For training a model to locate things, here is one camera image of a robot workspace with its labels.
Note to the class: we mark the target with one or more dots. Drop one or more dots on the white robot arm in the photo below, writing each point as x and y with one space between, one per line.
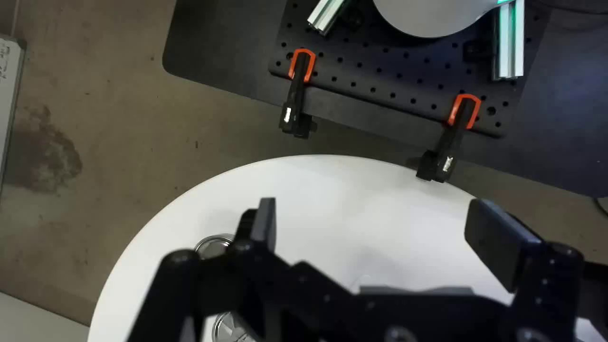
429 16

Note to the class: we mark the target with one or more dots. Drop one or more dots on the black perforated breadboard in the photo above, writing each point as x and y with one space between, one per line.
386 73

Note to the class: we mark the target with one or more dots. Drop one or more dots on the black cart table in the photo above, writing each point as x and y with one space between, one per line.
219 54

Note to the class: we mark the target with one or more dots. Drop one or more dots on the tall steel cup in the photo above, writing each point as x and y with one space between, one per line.
228 327

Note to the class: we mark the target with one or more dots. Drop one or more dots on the aluminium extrusion bar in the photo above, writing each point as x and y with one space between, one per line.
507 44
325 12

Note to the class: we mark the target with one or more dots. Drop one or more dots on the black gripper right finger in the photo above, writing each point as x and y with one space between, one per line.
500 244

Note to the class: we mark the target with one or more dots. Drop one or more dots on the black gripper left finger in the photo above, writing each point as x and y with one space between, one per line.
264 225

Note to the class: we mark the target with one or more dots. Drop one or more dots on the short steel cup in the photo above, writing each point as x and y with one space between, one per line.
211 245

